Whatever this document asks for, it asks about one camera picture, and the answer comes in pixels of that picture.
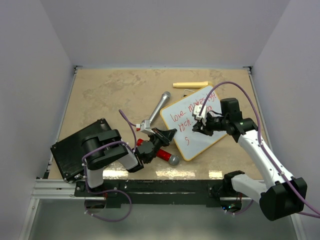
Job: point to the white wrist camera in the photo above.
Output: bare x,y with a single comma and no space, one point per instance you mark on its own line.
145,127
200,113

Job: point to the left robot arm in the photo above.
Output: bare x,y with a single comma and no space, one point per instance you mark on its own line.
102,149

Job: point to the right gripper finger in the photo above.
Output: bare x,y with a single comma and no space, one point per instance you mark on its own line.
199,125
202,131

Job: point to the silver toy microphone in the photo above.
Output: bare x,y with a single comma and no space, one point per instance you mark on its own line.
165,97

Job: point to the cream toy microphone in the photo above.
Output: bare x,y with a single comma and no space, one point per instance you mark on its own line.
191,85

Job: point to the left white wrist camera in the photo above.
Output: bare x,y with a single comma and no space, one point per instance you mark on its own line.
145,127

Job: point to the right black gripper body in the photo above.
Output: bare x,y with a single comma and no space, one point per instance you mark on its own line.
216,123

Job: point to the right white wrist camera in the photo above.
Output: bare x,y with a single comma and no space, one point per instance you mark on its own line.
200,113

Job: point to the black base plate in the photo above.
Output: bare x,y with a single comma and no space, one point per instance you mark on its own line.
208,193

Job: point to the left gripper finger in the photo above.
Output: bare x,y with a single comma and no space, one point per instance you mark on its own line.
156,131
167,136

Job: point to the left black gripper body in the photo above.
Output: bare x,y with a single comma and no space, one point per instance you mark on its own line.
157,140

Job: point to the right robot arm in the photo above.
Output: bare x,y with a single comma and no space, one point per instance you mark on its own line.
281,194

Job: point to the red toy microphone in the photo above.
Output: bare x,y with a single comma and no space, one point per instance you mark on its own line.
165,153

